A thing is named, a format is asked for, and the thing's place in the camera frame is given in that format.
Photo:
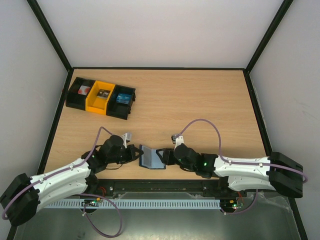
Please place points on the black card in yellow bin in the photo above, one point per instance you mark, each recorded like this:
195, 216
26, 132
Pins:
103, 93

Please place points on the light blue slotted cable duct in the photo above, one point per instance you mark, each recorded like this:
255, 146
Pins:
136, 204

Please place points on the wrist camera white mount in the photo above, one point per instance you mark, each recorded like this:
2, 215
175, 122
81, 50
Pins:
126, 137
177, 140

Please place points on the black storage bin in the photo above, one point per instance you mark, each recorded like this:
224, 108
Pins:
73, 99
119, 110

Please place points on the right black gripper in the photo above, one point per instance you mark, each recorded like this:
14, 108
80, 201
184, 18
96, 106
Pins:
168, 156

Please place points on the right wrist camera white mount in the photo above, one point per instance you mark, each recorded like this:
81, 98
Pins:
177, 140

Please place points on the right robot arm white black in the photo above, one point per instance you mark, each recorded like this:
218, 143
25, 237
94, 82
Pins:
276, 172

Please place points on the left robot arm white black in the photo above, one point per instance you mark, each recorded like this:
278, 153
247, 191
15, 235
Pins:
27, 195

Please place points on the left black storage bin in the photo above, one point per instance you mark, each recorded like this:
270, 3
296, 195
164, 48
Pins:
73, 99

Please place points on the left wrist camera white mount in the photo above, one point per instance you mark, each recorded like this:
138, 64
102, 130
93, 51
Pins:
126, 137

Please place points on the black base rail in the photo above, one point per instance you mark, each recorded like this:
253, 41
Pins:
204, 187

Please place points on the blue card in bin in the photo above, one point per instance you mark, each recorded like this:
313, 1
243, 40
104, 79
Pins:
123, 98

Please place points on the right black storage bin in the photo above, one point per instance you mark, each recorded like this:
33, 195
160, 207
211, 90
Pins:
119, 110

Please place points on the blue leather card holder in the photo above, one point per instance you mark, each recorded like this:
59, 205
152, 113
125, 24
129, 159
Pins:
149, 159

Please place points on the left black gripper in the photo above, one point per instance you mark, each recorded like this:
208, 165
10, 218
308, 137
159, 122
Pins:
132, 149

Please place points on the yellow storage bin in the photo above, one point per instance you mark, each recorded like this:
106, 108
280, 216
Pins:
95, 104

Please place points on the red white card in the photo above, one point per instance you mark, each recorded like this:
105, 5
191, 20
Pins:
83, 90

